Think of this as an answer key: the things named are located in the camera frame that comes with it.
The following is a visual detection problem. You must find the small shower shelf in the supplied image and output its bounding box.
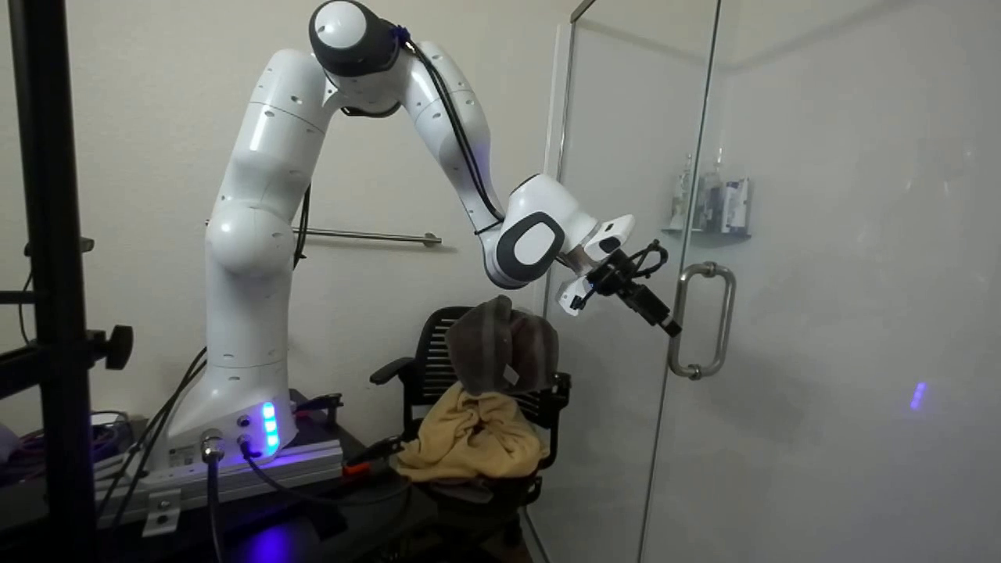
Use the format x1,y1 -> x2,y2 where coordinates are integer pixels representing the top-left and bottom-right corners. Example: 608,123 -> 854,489
664,223 -> 757,250

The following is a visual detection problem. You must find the red and black hand tool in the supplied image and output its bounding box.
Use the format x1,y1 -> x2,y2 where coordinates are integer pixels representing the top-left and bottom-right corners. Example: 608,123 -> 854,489
337,435 -> 404,489

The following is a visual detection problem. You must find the black mesh office chair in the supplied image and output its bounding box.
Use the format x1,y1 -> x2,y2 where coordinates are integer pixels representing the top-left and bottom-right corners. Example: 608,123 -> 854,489
371,302 -> 575,528

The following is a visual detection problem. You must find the yellow towel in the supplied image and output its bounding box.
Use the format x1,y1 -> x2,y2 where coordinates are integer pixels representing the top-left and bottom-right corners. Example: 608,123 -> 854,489
392,380 -> 554,486

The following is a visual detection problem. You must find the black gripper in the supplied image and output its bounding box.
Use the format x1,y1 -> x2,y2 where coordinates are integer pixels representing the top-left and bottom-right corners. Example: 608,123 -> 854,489
585,246 -> 684,338

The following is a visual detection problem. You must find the fixed glass shower panel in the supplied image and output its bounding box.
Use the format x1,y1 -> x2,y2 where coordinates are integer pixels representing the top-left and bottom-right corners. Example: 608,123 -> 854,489
526,0 -> 727,563

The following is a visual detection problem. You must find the white bottle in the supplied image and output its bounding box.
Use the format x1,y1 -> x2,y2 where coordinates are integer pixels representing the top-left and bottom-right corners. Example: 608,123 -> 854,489
670,176 -> 701,236

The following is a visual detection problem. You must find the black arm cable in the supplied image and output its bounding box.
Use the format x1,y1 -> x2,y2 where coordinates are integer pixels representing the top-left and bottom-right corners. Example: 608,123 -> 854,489
397,30 -> 508,227

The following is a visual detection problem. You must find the glass shower door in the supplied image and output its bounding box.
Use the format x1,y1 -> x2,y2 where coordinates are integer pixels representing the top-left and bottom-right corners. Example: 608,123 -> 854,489
636,0 -> 1001,563

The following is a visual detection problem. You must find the black floor cable bundle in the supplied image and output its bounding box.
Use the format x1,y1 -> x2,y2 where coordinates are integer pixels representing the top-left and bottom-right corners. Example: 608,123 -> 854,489
102,341 -> 213,528

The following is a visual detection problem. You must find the black camera stand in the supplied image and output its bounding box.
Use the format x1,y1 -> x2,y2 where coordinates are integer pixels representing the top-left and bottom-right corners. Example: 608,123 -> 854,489
0,0 -> 137,563

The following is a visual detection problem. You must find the chrome wall towel bar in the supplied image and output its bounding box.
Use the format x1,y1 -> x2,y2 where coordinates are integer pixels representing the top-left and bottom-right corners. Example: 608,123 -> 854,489
302,226 -> 444,250

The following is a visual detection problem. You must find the chrome door handle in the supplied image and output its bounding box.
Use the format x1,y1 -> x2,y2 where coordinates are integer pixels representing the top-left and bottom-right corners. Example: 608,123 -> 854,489
668,261 -> 739,380

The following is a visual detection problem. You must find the grey towel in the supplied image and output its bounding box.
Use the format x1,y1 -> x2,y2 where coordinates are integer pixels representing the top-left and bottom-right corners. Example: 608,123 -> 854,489
447,295 -> 564,400

